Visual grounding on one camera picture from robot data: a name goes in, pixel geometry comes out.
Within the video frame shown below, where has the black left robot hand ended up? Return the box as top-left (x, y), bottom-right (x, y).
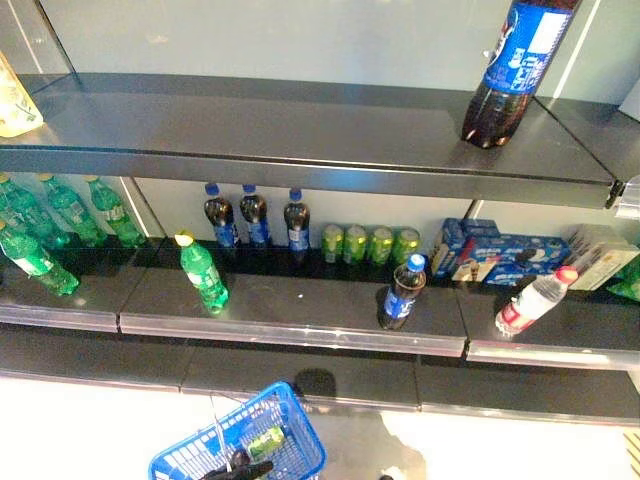
top-left (199, 449), bottom-right (275, 480)

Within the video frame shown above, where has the blue plastic shopping basket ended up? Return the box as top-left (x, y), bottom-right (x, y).
top-left (148, 380), bottom-right (329, 480)

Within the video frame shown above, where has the green drink can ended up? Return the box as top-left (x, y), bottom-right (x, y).
top-left (321, 223), bottom-right (346, 265)
top-left (367, 225), bottom-right (395, 266)
top-left (342, 223), bottom-right (370, 266)
top-left (389, 227), bottom-right (422, 267)
top-left (247, 424), bottom-right (287, 460)

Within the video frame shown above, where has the blue sandwich cookie box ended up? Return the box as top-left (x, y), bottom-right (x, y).
top-left (467, 233), bottom-right (571, 271)
top-left (452, 259), bottom-right (551, 290)
top-left (459, 218), bottom-right (501, 241)

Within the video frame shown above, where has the small water bottle red cap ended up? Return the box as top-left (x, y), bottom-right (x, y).
top-left (494, 265), bottom-right (580, 339)

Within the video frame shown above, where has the white yellow snack box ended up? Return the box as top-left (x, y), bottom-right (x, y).
top-left (564, 223), bottom-right (640, 292)

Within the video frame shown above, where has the green snack bag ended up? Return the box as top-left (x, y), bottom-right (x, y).
top-left (607, 254), bottom-right (640, 303)

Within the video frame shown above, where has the large yellow tea bottle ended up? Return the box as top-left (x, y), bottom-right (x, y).
top-left (0, 49), bottom-right (45, 139)

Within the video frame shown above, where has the large cola bottle blue label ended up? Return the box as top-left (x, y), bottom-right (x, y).
top-left (460, 0), bottom-right (584, 150)

